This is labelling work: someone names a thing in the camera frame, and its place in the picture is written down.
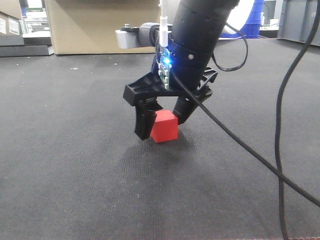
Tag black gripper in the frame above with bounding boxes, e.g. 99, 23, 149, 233
123, 57, 218, 140

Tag red magnetic cube block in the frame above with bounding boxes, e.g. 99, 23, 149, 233
150, 109, 178, 143

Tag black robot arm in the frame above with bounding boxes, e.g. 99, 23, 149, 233
116, 0, 238, 140

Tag green circuit board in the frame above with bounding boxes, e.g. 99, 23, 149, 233
155, 42, 172, 90

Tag dark grey fabric mat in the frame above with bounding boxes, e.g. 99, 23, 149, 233
0, 39, 320, 240

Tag blue plastic crates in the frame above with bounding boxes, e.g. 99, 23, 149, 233
241, 0, 264, 39

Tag cardboard box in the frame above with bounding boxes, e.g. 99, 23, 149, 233
45, 0, 160, 55

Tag thin black looped cable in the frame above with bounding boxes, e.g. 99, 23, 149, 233
211, 22, 249, 73

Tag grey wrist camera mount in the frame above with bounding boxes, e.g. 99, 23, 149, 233
115, 22, 160, 49

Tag white usb cable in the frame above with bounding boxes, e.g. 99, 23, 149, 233
158, 0, 169, 48

